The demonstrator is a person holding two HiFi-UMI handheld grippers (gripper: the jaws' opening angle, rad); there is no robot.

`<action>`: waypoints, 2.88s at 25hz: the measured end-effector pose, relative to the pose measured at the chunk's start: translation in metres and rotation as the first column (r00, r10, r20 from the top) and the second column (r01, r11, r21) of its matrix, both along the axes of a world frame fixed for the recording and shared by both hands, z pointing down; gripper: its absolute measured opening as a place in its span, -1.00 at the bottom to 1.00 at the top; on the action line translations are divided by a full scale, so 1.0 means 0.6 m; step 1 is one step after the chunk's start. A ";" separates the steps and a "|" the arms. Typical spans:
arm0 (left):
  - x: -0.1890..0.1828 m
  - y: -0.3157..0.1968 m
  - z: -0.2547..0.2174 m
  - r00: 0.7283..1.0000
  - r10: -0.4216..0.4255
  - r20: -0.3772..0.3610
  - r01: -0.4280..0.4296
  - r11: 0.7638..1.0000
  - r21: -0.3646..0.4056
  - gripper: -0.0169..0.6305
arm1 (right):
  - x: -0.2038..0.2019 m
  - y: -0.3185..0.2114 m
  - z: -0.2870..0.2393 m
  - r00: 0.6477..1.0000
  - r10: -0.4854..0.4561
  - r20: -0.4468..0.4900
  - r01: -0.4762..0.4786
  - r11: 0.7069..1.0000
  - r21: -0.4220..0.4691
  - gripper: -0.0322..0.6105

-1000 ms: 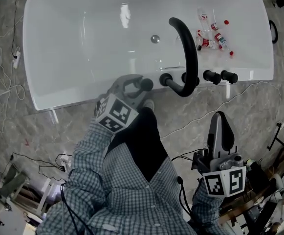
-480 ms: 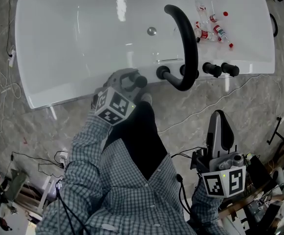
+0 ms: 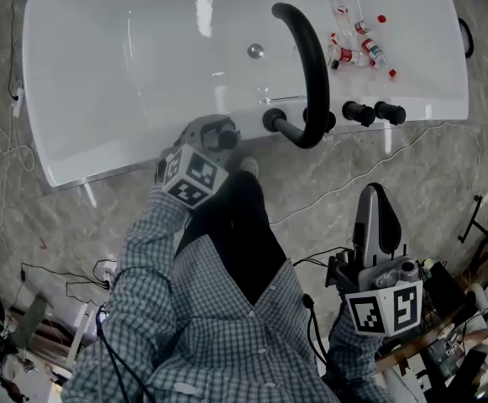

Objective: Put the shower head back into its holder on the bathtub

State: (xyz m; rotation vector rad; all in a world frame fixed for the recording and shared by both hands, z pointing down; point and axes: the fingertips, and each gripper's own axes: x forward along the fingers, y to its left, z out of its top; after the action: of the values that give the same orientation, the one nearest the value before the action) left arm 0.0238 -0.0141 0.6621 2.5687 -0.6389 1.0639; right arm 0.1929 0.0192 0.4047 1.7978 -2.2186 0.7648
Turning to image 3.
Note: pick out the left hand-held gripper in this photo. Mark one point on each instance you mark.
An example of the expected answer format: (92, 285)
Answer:
(193, 174)

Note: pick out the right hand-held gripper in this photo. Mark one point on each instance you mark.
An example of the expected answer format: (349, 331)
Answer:
(384, 309)

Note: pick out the person's left forearm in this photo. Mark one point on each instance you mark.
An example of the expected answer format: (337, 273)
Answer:
(155, 225)

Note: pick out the person's right forearm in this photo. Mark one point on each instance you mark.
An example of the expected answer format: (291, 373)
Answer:
(353, 342)

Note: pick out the chrome bathtub drain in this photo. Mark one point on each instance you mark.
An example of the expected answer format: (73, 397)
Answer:
(254, 50)

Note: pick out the white bathtub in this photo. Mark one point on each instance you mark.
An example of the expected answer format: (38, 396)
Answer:
(143, 57)

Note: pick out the light shoe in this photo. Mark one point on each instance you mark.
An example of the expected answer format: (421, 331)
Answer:
(250, 165)

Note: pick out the black box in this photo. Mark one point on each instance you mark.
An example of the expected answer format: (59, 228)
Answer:
(442, 286)

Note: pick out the black metal stand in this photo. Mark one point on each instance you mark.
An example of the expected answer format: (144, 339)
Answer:
(474, 221)

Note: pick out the person's leg black trousers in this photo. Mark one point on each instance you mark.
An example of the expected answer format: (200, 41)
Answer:
(239, 233)

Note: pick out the wooden table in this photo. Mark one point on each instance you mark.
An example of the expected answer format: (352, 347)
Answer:
(420, 344)

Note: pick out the black curved faucet spout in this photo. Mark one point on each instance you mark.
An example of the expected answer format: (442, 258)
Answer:
(317, 69)

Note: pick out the black faucet knob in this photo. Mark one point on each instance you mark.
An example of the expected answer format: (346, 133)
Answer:
(390, 113)
(359, 113)

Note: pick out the small red white cap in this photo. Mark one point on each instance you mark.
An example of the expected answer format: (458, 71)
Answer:
(334, 38)

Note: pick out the clear bottle wide red label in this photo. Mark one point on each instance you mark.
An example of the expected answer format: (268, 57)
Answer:
(347, 55)

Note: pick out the tall clear bottle red label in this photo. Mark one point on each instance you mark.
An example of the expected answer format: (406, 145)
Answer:
(339, 10)

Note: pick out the clear bottle green red label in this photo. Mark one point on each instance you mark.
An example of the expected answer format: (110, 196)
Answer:
(373, 48)

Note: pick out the small red white label bottle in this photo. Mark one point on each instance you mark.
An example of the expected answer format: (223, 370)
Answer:
(360, 27)

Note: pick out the checked shirt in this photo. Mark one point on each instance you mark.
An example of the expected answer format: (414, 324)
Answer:
(210, 330)

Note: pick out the white power strip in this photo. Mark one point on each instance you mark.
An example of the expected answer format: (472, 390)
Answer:
(18, 99)

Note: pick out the red bottle cap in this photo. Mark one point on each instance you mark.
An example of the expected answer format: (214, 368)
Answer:
(381, 18)

